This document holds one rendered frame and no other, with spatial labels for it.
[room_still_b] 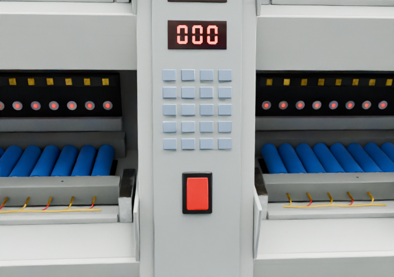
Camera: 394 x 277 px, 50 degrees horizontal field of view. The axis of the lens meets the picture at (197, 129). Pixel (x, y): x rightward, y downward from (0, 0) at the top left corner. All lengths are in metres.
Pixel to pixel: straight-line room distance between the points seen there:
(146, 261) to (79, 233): 0.07
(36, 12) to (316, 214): 0.30
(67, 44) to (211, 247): 0.20
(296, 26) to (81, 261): 0.26
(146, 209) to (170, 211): 0.02
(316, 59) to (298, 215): 0.15
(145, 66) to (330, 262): 0.23
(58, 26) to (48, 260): 0.19
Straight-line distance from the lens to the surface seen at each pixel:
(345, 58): 0.38
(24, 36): 0.36
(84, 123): 0.51
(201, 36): 0.33
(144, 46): 0.34
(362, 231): 0.42
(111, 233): 0.39
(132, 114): 0.54
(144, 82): 0.34
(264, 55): 0.36
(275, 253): 0.38
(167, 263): 0.36
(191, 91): 0.33
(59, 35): 0.36
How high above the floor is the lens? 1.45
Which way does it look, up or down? 5 degrees down
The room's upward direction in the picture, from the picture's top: straight up
